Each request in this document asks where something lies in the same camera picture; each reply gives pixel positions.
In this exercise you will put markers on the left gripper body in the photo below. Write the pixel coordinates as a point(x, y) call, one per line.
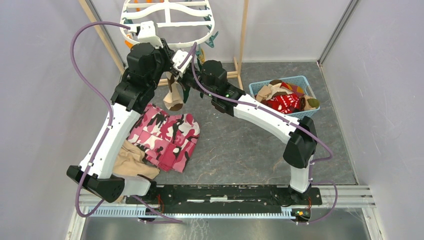
point(164, 57)

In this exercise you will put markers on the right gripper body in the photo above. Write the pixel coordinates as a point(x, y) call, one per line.
point(189, 78)

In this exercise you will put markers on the tan brown striped sock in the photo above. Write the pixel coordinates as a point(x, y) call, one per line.
point(172, 100)

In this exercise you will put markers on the white clip hanger frame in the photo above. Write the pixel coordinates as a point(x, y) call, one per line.
point(168, 14)

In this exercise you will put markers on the green sock with yellow cuff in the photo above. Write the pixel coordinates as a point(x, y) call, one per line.
point(186, 93)

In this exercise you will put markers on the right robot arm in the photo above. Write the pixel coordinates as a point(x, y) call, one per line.
point(298, 135)

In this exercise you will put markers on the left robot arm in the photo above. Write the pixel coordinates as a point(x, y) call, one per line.
point(146, 64)

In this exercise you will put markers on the brown tan socks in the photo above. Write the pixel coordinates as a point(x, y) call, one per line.
point(278, 87)

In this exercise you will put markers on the orange clothespin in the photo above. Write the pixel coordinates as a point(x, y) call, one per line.
point(128, 44)

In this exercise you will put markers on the teal clothespin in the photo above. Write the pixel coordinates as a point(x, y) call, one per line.
point(210, 42)

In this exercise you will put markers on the pink camouflage cloth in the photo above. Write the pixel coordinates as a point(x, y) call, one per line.
point(168, 141)

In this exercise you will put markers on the beige cloth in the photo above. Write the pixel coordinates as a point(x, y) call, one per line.
point(129, 162)

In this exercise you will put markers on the red white patterned sock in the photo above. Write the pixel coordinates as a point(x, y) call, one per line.
point(285, 104)

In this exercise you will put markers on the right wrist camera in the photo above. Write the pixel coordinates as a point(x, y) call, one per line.
point(181, 60)

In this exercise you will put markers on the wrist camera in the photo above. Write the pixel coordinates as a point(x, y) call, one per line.
point(147, 34)
point(181, 60)

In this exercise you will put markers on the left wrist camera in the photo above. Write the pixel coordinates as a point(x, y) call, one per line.
point(147, 34)

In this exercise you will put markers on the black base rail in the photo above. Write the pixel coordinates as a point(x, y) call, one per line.
point(229, 199)

